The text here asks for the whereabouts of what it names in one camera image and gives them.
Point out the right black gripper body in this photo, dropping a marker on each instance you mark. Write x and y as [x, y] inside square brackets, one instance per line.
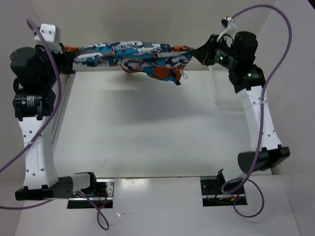
[222, 55]

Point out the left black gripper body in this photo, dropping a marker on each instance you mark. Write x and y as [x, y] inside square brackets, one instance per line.
[63, 60]

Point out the colourful patterned shorts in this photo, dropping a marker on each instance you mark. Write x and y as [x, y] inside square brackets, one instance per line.
[159, 61]

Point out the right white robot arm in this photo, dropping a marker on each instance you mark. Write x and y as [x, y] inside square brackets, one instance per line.
[249, 85]

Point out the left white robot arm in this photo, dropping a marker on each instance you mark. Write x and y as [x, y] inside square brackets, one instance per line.
[35, 104]

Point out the white perforated plastic basket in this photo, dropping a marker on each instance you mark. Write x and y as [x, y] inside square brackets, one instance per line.
[224, 93]

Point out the aluminium table edge rail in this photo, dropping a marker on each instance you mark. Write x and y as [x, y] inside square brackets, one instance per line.
[66, 86]

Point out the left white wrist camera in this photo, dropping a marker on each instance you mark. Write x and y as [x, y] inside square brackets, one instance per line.
[51, 35]

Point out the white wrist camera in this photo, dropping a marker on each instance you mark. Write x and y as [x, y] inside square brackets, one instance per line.
[228, 25]
[51, 35]

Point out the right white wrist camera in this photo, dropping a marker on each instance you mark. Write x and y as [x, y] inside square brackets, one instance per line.
[228, 25]

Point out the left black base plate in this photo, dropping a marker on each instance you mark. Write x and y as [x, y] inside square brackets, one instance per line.
[102, 196]

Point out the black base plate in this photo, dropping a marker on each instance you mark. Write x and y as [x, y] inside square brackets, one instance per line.
[213, 197]
[102, 196]

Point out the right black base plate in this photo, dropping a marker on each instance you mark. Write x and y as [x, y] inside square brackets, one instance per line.
[213, 197]

